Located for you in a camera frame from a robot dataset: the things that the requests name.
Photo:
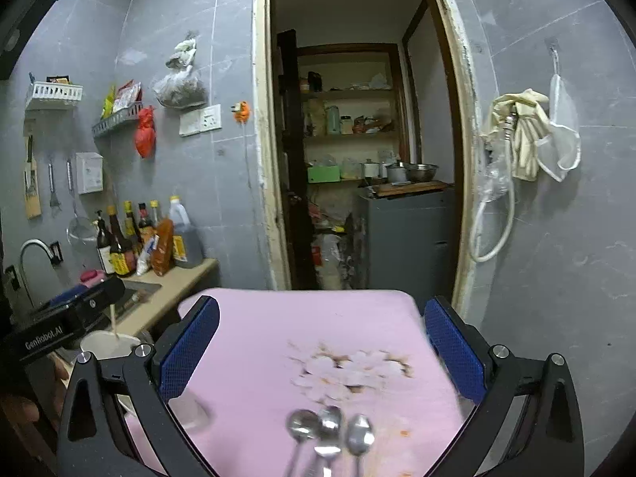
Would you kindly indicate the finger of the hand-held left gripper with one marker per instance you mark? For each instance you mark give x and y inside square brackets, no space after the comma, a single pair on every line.
[107,290]

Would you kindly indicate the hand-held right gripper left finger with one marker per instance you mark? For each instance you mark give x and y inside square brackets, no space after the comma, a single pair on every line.
[188,353]

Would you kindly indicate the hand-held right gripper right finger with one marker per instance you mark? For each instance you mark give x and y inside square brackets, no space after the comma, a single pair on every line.
[454,355]

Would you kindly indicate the pale wooden chopstick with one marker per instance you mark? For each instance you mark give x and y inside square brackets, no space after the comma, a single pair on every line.
[115,323]

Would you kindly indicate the white utensil holder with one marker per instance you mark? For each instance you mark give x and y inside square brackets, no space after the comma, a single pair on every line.
[107,345]

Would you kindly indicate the small metal spoon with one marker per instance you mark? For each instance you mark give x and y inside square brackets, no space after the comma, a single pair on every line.
[360,435]

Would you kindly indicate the person's left hand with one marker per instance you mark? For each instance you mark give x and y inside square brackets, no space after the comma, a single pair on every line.
[20,410]

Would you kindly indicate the pink sponge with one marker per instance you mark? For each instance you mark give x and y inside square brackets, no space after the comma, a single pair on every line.
[93,277]

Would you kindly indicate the soy sauce bottle yellow label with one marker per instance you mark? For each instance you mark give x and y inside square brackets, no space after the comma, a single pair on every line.
[121,258]

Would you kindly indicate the steel sink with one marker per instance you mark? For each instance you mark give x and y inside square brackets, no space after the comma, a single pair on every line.
[144,290]

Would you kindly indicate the dark pump bottle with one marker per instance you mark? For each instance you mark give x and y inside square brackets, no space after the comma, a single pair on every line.
[103,248]

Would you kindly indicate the white blue packet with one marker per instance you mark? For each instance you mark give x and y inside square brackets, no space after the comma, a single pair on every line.
[145,258]

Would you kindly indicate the hanging mesh strainer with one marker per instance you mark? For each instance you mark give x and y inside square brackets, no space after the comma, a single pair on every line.
[82,228]

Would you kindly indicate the tall bottle yellow cap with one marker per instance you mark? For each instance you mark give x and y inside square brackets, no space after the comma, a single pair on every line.
[131,228]

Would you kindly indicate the orange spice packet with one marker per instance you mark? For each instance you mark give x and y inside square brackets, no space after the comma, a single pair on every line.
[163,251]

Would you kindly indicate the beige kitchen counter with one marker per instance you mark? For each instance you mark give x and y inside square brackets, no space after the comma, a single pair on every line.
[184,283]

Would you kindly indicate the sauce bottle black cap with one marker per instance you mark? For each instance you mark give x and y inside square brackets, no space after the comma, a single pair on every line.
[145,226]

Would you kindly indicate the metal faucet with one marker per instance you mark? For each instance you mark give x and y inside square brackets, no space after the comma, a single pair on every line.
[32,248]

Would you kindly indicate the clear bottle yellow cap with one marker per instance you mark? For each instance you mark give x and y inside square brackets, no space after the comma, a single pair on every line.
[155,213]

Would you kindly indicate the large dark oil jug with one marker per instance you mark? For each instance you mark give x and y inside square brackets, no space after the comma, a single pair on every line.
[186,241]

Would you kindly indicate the pink floral cloth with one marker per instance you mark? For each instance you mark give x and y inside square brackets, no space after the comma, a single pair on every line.
[278,323]

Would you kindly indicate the hanging metal peeler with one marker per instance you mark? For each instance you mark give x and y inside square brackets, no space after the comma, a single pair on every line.
[53,189]

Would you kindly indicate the grey cabinet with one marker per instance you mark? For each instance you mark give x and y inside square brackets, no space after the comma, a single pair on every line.
[407,243]

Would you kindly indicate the hanging wooden cutting board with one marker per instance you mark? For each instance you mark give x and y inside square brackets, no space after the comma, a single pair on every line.
[32,184]

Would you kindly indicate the white sack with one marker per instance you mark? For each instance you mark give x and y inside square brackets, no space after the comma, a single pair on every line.
[328,258]

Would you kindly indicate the red plastic bag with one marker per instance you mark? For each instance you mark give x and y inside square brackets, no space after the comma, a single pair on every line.
[145,134]

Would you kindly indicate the clear plastic bag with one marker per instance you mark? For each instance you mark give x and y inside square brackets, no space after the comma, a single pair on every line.
[492,179]

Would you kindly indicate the yellow green snack packet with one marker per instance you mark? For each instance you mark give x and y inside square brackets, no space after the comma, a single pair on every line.
[108,104]

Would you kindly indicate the metal bowl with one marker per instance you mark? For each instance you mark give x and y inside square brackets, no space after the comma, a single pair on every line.
[421,171]

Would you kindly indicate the metal pot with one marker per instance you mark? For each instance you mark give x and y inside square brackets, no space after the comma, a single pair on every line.
[396,174]

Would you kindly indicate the red white snack packet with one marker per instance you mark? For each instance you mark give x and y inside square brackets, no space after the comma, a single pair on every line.
[126,97]

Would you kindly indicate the clear bag of dried goods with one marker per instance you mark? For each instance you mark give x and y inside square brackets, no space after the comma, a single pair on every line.
[180,89]

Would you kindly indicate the dark wooden shelf unit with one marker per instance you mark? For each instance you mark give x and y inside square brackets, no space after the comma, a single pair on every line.
[290,159]

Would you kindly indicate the green box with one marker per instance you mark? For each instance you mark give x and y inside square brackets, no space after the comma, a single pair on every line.
[323,174]

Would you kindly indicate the white mesh bag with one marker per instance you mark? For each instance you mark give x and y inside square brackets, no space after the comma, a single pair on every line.
[564,149]

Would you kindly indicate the white knotted plastic bag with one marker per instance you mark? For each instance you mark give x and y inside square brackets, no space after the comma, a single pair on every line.
[183,52]

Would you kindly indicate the pale green bottle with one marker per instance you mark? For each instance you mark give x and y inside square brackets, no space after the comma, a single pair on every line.
[333,120]

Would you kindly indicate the black wall socket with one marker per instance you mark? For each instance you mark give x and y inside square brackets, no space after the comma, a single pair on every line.
[55,252]

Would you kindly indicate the white wall box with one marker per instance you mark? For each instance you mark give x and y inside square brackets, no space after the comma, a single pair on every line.
[89,173]

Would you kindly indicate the metal wall rack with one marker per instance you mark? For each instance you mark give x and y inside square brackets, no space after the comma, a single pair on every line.
[114,121]

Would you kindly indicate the white wall socket panel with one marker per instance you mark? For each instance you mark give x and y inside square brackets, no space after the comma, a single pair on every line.
[199,120]

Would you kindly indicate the white plastic wall basket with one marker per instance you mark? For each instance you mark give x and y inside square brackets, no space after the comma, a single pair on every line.
[54,94]

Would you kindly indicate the door frame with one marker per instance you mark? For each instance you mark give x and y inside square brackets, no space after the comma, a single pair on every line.
[261,134]

